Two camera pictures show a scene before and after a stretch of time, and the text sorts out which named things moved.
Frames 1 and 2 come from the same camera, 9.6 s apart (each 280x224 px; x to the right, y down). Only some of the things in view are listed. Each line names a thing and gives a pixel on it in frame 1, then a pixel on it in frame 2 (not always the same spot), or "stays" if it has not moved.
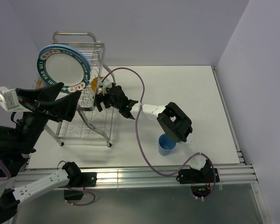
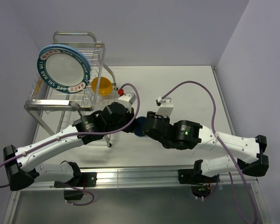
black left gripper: x=66 y=106 → x=131 y=128
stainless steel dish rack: x=94 y=120 stays
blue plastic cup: x=165 y=145 → x=139 y=128
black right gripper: x=99 y=99 → x=151 y=115
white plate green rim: x=57 y=66 stays
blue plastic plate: x=60 y=46 stays
